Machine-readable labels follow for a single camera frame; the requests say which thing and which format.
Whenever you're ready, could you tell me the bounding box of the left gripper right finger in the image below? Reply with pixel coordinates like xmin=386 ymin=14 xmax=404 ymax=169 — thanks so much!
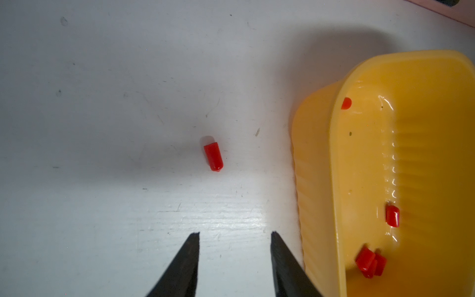
xmin=270 ymin=231 xmax=322 ymax=297

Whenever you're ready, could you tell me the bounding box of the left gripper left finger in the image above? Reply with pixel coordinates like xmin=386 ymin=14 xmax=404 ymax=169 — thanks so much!
xmin=147 ymin=233 xmax=200 ymax=297

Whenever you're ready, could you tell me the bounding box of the red screw protection sleeve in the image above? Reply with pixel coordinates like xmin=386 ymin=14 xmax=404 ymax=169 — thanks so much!
xmin=385 ymin=203 xmax=400 ymax=228
xmin=374 ymin=253 xmax=387 ymax=276
xmin=341 ymin=97 xmax=352 ymax=110
xmin=355 ymin=246 xmax=377 ymax=278
xmin=204 ymin=142 xmax=224 ymax=172

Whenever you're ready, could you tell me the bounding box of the yellow plastic storage box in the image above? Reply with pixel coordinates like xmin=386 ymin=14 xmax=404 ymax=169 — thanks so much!
xmin=291 ymin=50 xmax=475 ymax=297

